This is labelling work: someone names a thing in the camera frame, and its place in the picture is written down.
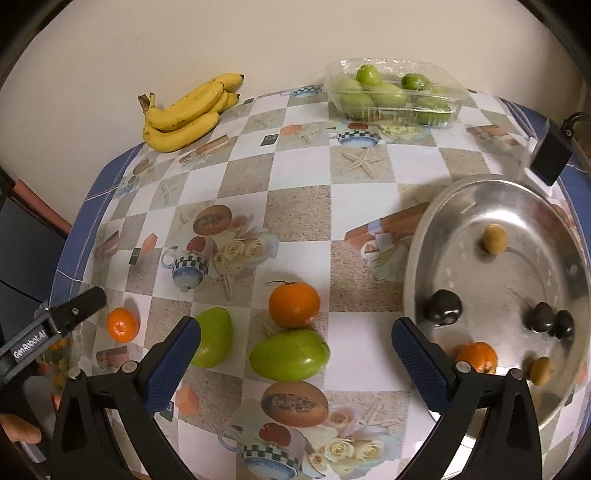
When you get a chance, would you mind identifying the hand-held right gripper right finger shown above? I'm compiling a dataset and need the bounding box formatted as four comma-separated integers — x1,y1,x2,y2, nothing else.
392,316,543,480

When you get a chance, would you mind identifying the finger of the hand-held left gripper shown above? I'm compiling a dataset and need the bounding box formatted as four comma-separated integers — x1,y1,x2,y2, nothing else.
45,285,108,334

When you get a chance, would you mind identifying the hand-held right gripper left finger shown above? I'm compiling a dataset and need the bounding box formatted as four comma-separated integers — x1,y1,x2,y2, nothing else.
51,316,202,480

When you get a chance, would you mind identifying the medium orange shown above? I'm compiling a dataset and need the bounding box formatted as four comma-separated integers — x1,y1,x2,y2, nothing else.
455,342,498,376

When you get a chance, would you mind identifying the dark plum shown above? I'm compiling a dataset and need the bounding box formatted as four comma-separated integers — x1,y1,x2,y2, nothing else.
553,309,575,340
505,286,553,334
424,289,463,326

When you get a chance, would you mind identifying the round metal bowl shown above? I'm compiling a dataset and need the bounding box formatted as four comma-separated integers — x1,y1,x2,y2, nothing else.
403,174,586,435

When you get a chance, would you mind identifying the small brown round fruit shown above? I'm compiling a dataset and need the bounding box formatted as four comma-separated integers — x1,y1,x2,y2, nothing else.
483,223,509,254
529,356,553,386

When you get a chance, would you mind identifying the person's left hand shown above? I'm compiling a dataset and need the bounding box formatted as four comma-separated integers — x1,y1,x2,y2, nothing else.
0,412,43,445

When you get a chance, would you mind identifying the small tangerine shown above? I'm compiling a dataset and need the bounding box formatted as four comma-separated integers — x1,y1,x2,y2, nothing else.
107,307,140,343

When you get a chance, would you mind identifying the green mango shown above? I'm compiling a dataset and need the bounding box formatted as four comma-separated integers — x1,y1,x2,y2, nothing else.
249,329,331,382
190,307,234,369

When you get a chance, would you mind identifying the dark furniture panel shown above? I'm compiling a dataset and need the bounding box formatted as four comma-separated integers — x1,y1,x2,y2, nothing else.
0,194,70,324

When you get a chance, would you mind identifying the large orange with stem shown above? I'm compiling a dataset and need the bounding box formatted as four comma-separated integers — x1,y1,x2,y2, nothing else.
267,280,321,329

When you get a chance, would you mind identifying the printed checkered tablecloth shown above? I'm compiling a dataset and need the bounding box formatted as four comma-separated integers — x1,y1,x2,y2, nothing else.
50,85,591,480

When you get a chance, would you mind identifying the yellow banana bunch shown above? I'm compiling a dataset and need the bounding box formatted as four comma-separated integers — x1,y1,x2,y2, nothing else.
137,72,245,153

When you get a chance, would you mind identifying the black box device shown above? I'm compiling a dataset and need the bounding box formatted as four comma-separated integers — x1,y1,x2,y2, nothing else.
530,117,573,186

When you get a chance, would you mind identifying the pile of green jujubes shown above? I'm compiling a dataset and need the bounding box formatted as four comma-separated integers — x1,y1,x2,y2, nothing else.
332,65,453,127

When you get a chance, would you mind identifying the clear plastic container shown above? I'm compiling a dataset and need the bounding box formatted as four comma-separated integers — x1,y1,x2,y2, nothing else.
322,58,469,130

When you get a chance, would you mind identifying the reddish wooden frame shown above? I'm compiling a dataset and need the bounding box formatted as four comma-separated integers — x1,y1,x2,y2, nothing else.
14,179,72,232

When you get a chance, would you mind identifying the black cable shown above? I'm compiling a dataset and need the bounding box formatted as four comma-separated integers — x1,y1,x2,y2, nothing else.
560,111,591,167

